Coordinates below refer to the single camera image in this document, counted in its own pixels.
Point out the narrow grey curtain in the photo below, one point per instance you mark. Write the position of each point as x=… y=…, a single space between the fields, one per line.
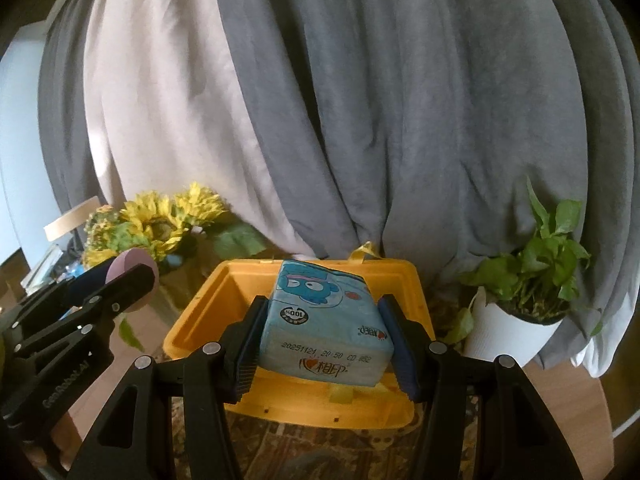
x=65 y=110

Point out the patterned table mat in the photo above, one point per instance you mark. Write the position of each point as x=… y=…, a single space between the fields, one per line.
x=300 y=452

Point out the white sheer curtain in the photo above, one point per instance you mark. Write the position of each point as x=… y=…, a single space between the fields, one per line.
x=585 y=357

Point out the blue tissue pack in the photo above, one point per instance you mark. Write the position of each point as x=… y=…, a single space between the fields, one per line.
x=320 y=320

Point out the orange plastic crate yellow ribbons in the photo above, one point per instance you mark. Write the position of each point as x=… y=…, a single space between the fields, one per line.
x=200 y=320

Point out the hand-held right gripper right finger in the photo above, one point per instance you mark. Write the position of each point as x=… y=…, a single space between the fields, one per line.
x=402 y=355

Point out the stack of books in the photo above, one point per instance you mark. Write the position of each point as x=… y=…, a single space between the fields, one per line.
x=42 y=267

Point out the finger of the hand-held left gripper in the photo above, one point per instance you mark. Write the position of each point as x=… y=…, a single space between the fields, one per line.
x=122 y=287
x=87 y=282

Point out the green plant in white pot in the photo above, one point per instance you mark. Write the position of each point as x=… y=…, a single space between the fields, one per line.
x=510 y=325

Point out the sunflower bouquet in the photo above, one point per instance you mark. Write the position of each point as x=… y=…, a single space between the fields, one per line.
x=150 y=220

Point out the pink makeup sponge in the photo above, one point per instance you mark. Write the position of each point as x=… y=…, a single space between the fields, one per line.
x=129 y=260

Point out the wide grey curtain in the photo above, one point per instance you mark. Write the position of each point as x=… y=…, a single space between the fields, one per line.
x=425 y=110

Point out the beige curtain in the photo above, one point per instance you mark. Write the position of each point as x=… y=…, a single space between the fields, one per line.
x=165 y=110

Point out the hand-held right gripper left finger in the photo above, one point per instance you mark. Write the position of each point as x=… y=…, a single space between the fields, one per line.
x=245 y=355

